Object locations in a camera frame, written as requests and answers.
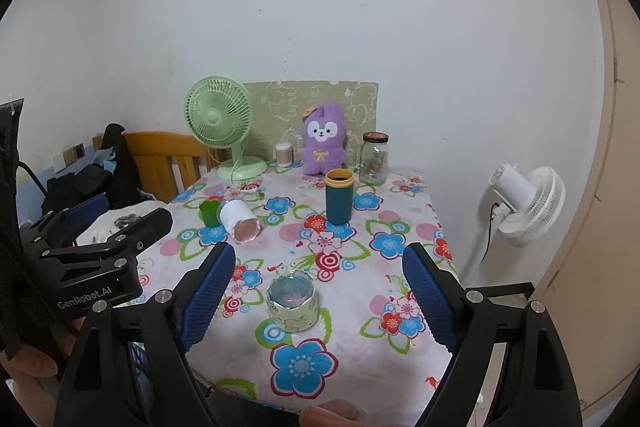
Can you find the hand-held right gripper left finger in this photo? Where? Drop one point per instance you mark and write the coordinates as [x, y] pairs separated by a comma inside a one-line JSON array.
[[210, 294]]

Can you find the cotton swab container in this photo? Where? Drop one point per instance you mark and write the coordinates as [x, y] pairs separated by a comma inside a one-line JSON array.
[[283, 154]]

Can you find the white cup pink inside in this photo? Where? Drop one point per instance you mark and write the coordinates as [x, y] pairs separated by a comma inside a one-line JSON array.
[[235, 214]]

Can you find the beige door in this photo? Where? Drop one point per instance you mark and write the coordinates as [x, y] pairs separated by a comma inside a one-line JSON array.
[[615, 207]]

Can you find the small green cup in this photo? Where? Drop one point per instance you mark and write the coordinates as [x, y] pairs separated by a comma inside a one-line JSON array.
[[209, 213]]

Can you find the purple plush toy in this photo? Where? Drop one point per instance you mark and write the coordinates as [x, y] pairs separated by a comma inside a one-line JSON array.
[[322, 147]]

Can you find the wall socket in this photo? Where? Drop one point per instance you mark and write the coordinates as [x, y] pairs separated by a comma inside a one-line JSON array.
[[70, 155]]

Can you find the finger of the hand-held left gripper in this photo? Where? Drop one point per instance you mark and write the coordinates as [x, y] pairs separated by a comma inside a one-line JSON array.
[[90, 207], [150, 224]]

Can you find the person's left hand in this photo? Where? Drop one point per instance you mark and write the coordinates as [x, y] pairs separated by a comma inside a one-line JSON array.
[[27, 361]]

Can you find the wooden chair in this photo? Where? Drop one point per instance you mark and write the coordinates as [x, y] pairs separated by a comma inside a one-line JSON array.
[[155, 157]]

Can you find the floral tablecloth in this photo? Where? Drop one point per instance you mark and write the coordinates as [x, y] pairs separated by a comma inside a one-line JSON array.
[[350, 332]]

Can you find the glass jar dark lid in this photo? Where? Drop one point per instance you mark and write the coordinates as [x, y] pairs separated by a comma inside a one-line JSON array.
[[374, 162]]

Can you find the green desk fan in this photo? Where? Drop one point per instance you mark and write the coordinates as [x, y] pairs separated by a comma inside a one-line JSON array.
[[217, 117]]

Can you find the clear glass cup patterned band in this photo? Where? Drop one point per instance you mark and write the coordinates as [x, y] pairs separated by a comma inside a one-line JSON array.
[[295, 314]]

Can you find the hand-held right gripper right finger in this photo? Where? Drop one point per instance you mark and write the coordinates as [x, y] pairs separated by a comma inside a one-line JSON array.
[[430, 297]]

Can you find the white fan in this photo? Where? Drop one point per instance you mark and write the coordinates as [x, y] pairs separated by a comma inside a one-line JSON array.
[[542, 202]]

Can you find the green patterned wall sheet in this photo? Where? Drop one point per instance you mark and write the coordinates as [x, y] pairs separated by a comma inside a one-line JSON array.
[[280, 102]]

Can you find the black garment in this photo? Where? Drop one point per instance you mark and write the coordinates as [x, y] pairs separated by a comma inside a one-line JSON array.
[[117, 157]]

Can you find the white cloth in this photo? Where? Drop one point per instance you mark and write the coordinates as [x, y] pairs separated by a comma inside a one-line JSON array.
[[125, 213]]

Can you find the teal cup yellow rim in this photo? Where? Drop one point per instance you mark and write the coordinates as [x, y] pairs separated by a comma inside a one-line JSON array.
[[340, 202]]

